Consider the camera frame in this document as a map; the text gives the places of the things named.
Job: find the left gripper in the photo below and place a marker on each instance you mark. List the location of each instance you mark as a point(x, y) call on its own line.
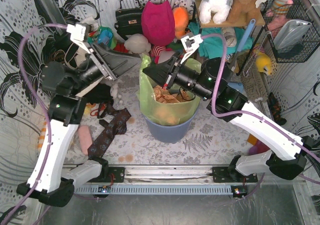
point(100, 62)

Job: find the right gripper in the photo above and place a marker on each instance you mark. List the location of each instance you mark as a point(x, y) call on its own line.
point(172, 73)

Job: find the green trash bag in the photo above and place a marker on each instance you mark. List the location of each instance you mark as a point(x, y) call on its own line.
point(147, 102)

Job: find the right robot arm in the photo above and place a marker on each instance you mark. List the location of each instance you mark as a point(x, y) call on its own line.
point(285, 157)

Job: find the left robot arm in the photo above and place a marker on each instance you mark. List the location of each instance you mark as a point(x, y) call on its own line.
point(47, 183)

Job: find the cream canvas tote bag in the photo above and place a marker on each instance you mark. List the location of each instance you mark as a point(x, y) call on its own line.
point(72, 57)

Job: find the magenta fuzzy bag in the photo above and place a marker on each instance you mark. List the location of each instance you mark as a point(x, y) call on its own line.
point(158, 23)

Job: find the blue trash bin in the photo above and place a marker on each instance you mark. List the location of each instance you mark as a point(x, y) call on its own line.
point(169, 134)

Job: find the red cloth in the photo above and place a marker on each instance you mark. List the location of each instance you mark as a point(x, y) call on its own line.
point(120, 47)

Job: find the pink head plush doll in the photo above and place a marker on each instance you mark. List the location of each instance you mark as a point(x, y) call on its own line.
point(161, 54)

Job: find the crumpled orange paper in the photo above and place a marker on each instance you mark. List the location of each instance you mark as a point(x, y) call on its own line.
point(167, 102)

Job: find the black leather handbag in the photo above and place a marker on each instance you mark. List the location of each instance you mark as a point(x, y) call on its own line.
point(129, 21)

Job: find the teal folded cloth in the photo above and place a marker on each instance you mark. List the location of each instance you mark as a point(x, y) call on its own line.
point(212, 47)

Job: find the brown floral cloth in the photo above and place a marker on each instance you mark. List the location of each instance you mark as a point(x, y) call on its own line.
point(114, 123)

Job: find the orange plush toy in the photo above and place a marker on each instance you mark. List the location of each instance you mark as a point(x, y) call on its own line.
point(181, 20)

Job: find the white plush dog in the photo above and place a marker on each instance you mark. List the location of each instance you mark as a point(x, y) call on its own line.
point(214, 10)

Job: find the yellow plush duck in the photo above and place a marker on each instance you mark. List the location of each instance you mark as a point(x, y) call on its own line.
point(262, 61)

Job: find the orange checkered towel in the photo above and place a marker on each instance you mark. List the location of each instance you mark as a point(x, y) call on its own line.
point(41, 138)

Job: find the brown teddy bear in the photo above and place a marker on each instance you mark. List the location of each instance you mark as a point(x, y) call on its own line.
point(249, 8)

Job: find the purple orange sock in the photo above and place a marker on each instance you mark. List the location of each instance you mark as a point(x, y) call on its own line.
point(258, 147)

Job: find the silver foil pouch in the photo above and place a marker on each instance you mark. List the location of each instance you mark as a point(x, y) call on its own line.
point(291, 33)

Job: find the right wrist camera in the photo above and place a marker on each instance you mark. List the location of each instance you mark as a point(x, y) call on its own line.
point(190, 44)

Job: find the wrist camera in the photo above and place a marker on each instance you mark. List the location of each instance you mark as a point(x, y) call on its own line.
point(79, 34)
point(190, 44)

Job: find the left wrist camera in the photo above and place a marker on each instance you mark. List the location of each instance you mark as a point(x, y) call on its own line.
point(79, 34)

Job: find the blue handled broom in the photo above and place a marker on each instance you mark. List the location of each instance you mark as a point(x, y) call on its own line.
point(241, 44)

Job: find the black wire basket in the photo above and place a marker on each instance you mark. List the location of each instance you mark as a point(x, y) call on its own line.
point(304, 49)

